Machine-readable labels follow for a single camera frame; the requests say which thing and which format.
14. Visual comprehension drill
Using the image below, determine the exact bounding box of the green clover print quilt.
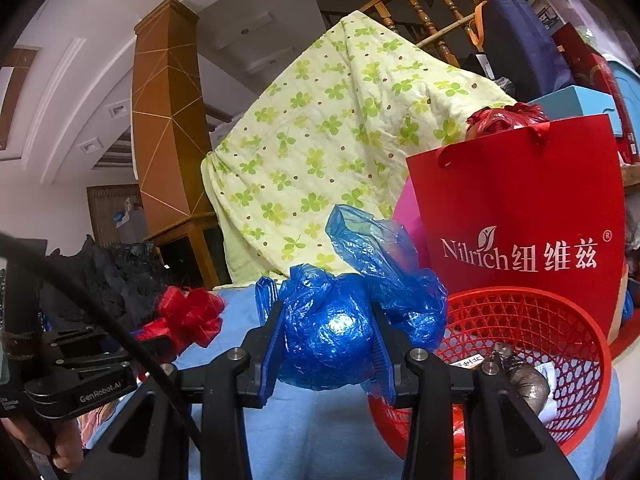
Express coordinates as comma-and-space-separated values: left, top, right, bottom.
201, 10, 516, 286

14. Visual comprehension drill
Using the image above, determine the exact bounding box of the magenta pillow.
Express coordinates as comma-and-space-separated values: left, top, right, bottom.
391, 177, 432, 268

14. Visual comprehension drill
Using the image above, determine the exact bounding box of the dark red gift box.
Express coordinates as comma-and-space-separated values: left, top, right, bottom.
551, 22, 640, 163

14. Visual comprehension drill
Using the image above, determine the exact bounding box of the navy fabric bag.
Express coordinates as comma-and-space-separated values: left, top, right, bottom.
474, 0, 577, 102

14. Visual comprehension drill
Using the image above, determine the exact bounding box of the red mesh plastic basket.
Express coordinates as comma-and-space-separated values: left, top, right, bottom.
367, 286, 613, 461

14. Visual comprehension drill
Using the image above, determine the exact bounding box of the wooden stair railing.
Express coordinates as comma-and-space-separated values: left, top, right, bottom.
359, 0, 503, 67

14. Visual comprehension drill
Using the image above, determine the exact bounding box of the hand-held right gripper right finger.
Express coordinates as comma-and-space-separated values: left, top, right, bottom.
367, 300, 581, 480

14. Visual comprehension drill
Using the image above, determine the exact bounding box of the dark red plastic bag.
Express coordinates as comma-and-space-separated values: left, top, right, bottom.
465, 102, 552, 142

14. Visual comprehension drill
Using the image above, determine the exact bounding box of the blue plastic bag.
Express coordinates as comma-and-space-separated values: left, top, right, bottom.
255, 204, 449, 396

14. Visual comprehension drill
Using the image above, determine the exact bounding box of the person's left hand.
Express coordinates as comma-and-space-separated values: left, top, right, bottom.
0, 415, 85, 473

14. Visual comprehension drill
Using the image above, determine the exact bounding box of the dark glass cabinet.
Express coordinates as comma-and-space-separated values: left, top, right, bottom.
144, 212, 235, 292

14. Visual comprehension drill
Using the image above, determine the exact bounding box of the black cable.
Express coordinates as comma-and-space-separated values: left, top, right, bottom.
0, 232, 206, 453

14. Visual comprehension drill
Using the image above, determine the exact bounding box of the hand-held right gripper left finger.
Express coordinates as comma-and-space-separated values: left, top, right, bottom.
85, 302, 290, 480

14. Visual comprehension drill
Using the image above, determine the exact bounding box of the white paper scrap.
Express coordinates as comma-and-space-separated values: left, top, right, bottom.
537, 362, 568, 423

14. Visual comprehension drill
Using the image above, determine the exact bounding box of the pale pink plastic bag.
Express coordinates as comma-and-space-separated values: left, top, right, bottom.
492, 342, 552, 416

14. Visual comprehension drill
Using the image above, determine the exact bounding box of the clear plastic storage box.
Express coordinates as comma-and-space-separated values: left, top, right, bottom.
529, 0, 640, 63

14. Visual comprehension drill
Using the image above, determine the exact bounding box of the red paper gift bag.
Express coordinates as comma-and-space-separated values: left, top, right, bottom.
406, 114, 627, 341

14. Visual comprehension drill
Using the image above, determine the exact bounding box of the light blue blanket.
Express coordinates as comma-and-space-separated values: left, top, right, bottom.
80, 282, 626, 480

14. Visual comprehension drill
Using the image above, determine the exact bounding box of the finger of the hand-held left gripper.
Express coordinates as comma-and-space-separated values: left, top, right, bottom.
52, 347, 177, 368
44, 326, 175, 350

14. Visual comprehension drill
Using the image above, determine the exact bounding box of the light blue box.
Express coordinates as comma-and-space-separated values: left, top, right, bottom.
527, 85, 622, 122

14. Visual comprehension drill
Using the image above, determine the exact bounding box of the wooden pillar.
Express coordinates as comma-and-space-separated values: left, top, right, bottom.
131, 0, 221, 241

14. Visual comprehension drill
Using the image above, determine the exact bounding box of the black fuzzy cloth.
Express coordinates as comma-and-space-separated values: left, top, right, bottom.
39, 234, 173, 333

